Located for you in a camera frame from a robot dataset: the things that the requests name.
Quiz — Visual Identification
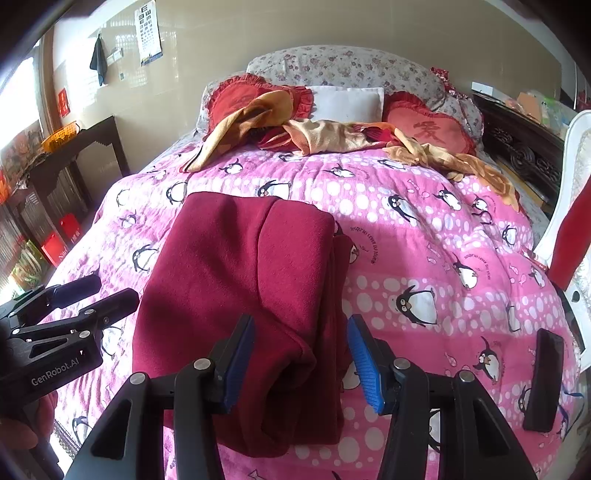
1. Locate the red garment on chair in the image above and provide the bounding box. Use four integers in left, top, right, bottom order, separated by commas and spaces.
548, 179, 591, 290

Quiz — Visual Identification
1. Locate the dark hanging cloth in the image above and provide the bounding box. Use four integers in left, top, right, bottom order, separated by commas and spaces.
89, 34, 108, 86

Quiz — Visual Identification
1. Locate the dark carved wooden headboard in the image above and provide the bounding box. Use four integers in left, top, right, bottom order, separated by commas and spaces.
472, 92, 564, 218

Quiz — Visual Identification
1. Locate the red gift bag front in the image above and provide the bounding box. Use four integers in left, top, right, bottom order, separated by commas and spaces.
41, 232, 68, 267

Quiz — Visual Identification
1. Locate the red heart cushion right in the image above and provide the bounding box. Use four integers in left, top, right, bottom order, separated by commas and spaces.
383, 91, 476, 154

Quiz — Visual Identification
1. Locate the white ornate chair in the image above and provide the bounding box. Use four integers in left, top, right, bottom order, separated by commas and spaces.
535, 110, 590, 371

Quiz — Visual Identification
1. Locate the wall eye chart poster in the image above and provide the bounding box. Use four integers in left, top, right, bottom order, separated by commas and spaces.
134, 0, 162, 66

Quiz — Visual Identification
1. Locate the white pillow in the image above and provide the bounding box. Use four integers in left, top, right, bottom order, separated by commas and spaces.
308, 86, 385, 123

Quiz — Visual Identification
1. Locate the red gift bag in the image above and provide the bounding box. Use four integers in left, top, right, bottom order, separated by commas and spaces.
41, 232, 68, 267
60, 213, 81, 243

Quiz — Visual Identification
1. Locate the dark wooden table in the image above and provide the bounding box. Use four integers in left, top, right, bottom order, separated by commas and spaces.
6, 115, 131, 250

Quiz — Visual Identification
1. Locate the pink penguin blanket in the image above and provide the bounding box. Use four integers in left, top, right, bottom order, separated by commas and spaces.
53, 140, 586, 479

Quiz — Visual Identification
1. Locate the orange plastic basket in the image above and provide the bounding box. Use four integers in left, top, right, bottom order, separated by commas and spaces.
41, 122, 80, 154

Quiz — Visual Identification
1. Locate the person left hand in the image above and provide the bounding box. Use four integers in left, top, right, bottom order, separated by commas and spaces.
0, 391, 58, 450

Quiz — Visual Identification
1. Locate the black smartphone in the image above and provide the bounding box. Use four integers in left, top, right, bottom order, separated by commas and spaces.
523, 329, 564, 433

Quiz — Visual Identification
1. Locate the red heart cushion left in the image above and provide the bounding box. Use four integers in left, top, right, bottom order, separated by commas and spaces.
204, 73, 314, 134

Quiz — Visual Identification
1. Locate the red wall decoration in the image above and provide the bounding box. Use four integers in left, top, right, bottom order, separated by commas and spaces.
57, 88, 70, 118

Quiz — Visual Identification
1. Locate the floral pillow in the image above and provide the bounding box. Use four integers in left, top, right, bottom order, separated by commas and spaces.
195, 44, 485, 151

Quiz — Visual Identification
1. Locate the red gift bag rear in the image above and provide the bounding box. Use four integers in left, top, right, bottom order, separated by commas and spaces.
60, 213, 81, 243

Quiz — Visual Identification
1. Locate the red heart cushion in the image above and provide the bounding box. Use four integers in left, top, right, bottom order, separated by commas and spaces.
204, 73, 314, 134
383, 91, 476, 154

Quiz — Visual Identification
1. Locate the yellow red blanket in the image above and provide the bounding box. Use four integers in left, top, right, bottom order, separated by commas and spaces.
181, 91, 520, 210

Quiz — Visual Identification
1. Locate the dark red sweater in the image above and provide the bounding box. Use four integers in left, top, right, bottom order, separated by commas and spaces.
132, 192, 353, 458

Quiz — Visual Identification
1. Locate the colourful green gift bag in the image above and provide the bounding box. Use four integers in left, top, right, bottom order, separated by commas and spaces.
10, 240, 50, 291

